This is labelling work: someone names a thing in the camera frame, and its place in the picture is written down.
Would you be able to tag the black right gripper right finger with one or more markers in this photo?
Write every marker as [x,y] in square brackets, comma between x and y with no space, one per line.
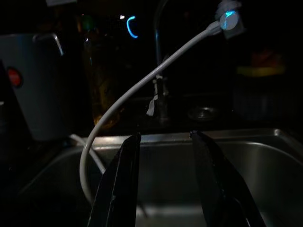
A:
[220,179]

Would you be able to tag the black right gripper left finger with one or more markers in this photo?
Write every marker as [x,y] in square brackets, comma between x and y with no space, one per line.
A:
[118,184]

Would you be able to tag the stainless steel sink basin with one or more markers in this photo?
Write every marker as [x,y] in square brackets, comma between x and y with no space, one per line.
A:
[180,170]

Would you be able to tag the round metal sink hole cover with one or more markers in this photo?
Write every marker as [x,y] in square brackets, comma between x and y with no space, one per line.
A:
[203,113]

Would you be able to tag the white tag on faucet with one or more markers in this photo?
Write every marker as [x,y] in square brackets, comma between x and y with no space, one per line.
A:
[154,97]

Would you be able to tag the dark container with yellow lid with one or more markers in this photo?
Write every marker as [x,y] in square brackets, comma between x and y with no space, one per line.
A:
[260,92]

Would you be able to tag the amber glass bottle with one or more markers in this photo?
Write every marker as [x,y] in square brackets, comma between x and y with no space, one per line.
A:
[101,80]

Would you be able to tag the chrome gooseneck faucet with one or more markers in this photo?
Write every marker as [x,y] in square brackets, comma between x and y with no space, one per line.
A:
[160,71]

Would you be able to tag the grey kettle with red button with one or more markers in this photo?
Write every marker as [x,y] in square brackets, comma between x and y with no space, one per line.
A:
[35,87]

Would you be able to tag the round chrome sprayer head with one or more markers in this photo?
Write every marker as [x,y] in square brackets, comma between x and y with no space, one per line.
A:
[229,20]

